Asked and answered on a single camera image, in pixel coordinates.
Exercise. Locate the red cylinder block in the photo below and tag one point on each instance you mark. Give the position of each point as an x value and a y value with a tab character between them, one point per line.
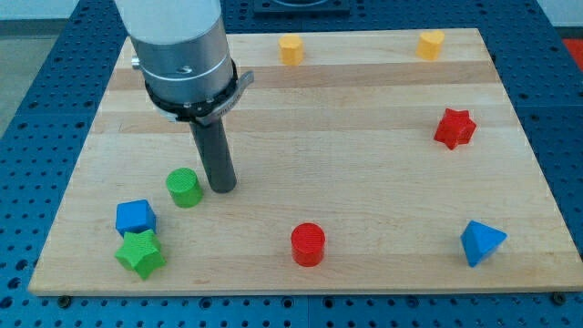
307	244

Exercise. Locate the green cylinder block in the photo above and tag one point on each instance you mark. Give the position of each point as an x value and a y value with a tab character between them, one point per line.
184	188

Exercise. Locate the black clamp ring with lever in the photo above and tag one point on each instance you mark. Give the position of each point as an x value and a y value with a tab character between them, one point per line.
209	110

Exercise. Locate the blue triangular prism block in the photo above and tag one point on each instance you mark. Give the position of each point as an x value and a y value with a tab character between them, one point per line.
480	241

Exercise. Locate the blue cube block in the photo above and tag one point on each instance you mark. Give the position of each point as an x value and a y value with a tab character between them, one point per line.
135	216

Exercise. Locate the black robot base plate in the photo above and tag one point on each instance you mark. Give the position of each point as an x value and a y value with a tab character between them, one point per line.
277	8

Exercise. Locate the wooden board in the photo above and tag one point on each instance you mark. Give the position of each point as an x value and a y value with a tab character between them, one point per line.
346	141

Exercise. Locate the yellow heart block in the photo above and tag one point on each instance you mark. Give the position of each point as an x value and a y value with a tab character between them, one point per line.
429	44

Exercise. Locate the red star block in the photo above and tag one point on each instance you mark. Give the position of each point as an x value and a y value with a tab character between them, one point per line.
455	128

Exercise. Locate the green star block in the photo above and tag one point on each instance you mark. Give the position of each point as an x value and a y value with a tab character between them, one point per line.
141	253

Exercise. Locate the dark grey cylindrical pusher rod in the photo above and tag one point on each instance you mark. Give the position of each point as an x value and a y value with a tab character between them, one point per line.
214	152

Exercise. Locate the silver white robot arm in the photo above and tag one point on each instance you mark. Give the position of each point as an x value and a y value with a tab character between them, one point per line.
183	53

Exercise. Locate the yellow pentagon block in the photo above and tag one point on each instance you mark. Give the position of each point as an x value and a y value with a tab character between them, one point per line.
291	49

